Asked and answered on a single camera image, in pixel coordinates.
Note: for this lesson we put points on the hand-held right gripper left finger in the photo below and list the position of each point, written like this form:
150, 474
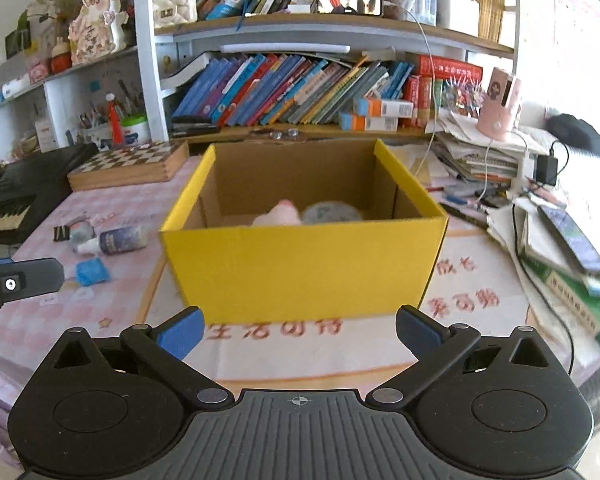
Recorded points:
180, 332

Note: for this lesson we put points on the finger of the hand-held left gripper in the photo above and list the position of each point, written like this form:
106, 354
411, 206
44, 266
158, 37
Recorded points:
25, 280

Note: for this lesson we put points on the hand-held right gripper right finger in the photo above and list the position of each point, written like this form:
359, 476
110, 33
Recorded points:
419, 332

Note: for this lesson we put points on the dark glitter spray bottle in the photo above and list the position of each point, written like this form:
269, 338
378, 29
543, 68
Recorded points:
122, 239

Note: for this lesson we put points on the yellow cardboard box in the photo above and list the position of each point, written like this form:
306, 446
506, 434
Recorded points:
305, 270

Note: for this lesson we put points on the pink checkered desktop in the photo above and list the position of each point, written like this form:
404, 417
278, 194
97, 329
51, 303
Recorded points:
105, 310

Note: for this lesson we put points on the black binder clip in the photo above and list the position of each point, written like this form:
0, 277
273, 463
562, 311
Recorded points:
61, 233

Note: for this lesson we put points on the small grey toy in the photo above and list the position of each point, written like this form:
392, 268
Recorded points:
82, 230

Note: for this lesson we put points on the black electronic keyboard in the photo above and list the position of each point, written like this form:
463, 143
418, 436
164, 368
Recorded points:
25, 185

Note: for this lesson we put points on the grey round object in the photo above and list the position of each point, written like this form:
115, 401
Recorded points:
330, 211

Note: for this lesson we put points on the pink bottle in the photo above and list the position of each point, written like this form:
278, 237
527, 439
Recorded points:
280, 212

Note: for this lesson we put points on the wooden chessboard box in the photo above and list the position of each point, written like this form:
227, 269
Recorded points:
130, 162

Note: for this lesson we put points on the green book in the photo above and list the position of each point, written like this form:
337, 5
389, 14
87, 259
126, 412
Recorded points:
575, 305

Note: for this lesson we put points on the cup of brushes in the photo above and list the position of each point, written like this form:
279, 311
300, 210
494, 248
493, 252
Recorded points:
95, 127

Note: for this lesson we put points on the dark tablet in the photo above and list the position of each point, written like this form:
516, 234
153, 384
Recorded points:
572, 237

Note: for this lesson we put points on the red bottle white cap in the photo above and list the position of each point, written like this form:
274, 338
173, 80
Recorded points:
115, 122

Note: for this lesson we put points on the white tub green lid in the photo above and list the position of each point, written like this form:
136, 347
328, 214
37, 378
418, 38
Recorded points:
136, 131

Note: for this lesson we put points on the stack of papers and notebooks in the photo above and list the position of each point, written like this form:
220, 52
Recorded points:
475, 155

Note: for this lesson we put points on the white charger plug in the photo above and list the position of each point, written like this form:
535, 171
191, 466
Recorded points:
526, 166

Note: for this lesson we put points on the black power adapter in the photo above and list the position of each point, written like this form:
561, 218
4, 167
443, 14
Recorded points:
546, 170

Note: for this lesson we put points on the black stapler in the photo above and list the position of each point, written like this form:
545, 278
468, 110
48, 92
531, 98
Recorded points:
195, 126

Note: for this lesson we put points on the orange and white carton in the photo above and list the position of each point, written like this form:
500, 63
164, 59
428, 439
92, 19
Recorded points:
385, 107
370, 123

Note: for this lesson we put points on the brown box with metal knobs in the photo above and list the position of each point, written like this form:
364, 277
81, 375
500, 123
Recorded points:
280, 135

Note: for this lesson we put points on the pink cylindrical device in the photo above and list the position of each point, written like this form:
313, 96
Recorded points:
500, 105

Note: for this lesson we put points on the white bookshelf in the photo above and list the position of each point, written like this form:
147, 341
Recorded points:
147, 60

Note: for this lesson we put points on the black hat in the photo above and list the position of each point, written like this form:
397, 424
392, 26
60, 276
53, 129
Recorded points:
577, 132

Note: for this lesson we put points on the white-paged lying book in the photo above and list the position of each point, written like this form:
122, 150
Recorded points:
185, 72

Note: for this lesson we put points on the floral ceramic ornament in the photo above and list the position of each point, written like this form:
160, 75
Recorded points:
97, 30

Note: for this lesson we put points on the row of leaning picture books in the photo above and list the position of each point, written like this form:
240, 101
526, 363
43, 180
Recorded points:
290, 90

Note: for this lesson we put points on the red thick dictionary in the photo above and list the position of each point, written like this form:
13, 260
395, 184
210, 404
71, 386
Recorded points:
447, 67

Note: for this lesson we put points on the white lamp bar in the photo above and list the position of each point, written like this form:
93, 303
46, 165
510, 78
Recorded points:
285, 48

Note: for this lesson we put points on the white pen holder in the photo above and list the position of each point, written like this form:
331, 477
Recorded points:
457, 12

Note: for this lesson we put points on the clear pen holder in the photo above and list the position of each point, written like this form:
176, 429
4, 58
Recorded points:
419, 7

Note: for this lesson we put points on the stack of yellow books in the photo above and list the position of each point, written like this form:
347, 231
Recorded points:
492, 5

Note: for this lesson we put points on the smartphone with lit screen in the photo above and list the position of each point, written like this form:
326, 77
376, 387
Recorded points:
349, 1

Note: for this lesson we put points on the pink wall poster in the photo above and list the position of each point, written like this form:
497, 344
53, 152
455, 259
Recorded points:
585, 35

